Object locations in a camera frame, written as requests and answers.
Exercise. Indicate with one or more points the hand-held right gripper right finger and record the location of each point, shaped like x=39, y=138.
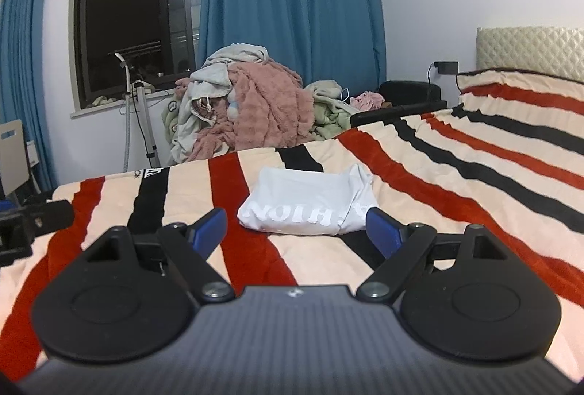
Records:
x=382, y=232

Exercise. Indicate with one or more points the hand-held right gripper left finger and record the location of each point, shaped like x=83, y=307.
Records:
x=212, y=232

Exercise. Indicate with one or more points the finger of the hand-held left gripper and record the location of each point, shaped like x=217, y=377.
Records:
x=52, y=216

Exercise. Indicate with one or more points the white t-shirt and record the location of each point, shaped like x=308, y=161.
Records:
x=301, y=203

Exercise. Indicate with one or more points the red black cream striped blanket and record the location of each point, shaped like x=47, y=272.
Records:
x=456, y=176

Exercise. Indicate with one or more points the pale cloth on windowsill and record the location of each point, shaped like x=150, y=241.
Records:
x=106, y=100

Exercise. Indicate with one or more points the white metal stand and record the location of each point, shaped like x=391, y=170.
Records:
x=145, y=121

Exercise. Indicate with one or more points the pink fuzzy blanket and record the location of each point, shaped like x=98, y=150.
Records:
x=267, y=112

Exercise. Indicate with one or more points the small pink cloth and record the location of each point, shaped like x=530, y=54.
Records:
x=367, y=101

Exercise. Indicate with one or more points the light green garment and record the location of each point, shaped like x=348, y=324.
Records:
x=326, y=107

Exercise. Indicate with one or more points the black armchair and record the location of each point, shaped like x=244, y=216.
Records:
x=408, y=96

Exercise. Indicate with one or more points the pale grey hooded garment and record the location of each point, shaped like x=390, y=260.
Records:
x=205, y=78

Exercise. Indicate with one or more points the narrow blue curtain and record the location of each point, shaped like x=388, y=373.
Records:
x=23, y=39

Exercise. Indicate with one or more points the dark window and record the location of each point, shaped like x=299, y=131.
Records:
x=127, y=3

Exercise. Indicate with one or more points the cream quilted headboard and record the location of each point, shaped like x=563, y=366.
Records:
x=529, y=48

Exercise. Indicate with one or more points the black wall charger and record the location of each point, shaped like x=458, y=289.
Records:
x=446, y=67

